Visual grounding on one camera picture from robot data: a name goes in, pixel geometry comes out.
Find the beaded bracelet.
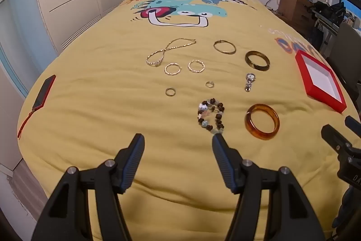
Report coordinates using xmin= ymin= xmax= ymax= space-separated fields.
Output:
xmin=197 ymin=99 xmax=226 ymax=135

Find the person's right forearm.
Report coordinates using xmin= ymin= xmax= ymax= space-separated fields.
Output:
xmin=332 ymin=187 xmax=361 ymax=233

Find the dark blue hanging bag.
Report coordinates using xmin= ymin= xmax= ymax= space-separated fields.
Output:
xmin=309 ymin=20 xmax=328 ymax=47

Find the thin gold bangle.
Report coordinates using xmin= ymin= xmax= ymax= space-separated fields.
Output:
xmin=213 ymin=40 xmax=237 ymax=55

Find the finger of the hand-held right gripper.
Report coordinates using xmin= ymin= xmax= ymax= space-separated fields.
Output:
xmin=321 ymin=124 xmax=354 ymax=152
xmin=345 ymin=116 xmax=361 ymax=133

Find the black bag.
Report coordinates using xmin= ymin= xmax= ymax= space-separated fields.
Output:
xmin=313 ymin=1 xmax=346 ymax=22

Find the gold chain necklace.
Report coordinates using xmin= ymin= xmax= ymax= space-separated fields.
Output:
xmin=146 ymin=38 xmax=197 ymax=67

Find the amber bangle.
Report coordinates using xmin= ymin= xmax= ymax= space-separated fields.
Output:
xmin=244 ymin=104 xmax=280 ymax=140

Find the red box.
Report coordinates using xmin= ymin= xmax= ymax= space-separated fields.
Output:
xmin=295 ymin=50 xmax=347 ymax=113

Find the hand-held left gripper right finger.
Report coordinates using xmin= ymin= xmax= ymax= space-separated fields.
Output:
xmin=211 ymin=134 xmax=332 ymax=241

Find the yellow printed blanket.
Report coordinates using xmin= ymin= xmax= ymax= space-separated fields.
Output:
xmin=17 ymin=0 xmax=361 ymax=241

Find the grey chair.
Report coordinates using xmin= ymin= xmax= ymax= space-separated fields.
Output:
xmin=324 ymin=22 xmax=361 ymax=109

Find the wooden dresser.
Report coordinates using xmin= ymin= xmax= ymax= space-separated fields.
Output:
xmin=278 ymin=0 xmax=316 ymax=33

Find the black cable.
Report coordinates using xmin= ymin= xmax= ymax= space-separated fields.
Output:
xmin=264 ymin=0 xmax=280 ymax=12

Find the silver wristwatch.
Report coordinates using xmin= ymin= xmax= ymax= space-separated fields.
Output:
xmin=244 ymin=73 xmax=257 ymax=93

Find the dark brown bangle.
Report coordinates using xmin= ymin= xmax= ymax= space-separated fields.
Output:
xmin=244 ymin=51 xmax=271 ymax=71

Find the red phone with strap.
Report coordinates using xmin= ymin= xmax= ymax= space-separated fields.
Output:
xmin=17 ymin=75 xmax=56 ymax=140

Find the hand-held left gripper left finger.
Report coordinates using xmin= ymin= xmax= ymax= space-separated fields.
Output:
xmin=31 ymin=133 xmax=146 ymax=241

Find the twisted hoop earring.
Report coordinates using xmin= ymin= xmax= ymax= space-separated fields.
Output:
xmin=188 ymin=59 xmax=205 ymax=73
xmin=165 ymin=62 xmax=182 ymax=76

